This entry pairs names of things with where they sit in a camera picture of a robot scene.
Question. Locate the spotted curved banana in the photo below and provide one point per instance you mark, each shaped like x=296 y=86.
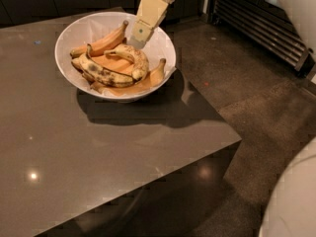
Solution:
x=136 y=56

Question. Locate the white paper bowl liner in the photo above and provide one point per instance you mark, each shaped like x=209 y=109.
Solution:
x=159 y=46

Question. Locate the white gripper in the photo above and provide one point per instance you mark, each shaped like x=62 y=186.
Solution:
x=149 y=15

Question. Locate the orange top banana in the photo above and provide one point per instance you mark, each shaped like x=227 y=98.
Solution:
x=110 y=41

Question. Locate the spotted front banana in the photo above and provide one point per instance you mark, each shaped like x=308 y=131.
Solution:
x=102 y=74

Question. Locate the orange banana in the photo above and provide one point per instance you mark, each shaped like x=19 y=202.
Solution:
x=110 y=41
x=153 y=79
x=115 y=63

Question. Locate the orange middle banana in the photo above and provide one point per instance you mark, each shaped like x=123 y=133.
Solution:
x=115 y=63

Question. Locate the black metal grille appliance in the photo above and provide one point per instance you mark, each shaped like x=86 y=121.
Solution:
x=265 y=22

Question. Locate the orange right banana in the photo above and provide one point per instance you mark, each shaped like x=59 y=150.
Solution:
x=153 y=79

